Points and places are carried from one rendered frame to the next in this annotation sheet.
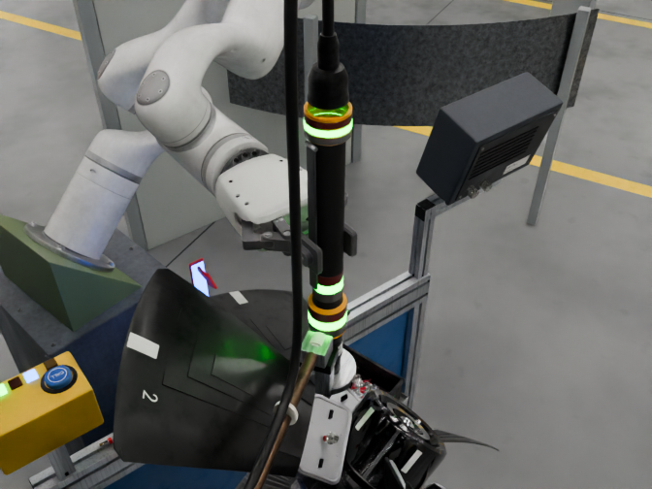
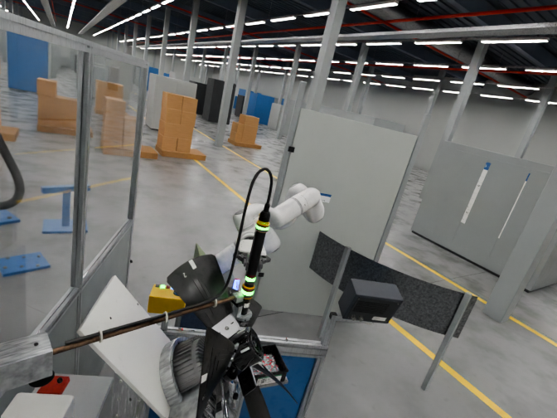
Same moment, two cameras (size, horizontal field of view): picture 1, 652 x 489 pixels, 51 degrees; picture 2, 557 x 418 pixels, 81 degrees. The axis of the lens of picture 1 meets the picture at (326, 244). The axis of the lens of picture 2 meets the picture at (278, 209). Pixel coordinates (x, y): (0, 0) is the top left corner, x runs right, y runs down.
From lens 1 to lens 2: 0.57 m
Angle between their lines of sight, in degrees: 31
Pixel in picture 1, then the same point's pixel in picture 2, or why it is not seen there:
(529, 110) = (385, 295)
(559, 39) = (453, 301)
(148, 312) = (200, 259)
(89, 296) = not seen: hidden behind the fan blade
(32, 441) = (160, 305)
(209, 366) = (205, 281)
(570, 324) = not seen: outside the picture
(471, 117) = (360, 286)
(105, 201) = (230, 257)
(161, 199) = (267, 290)
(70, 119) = not seen: hidden behind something
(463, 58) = (405, 289)
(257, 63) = (275, 222)
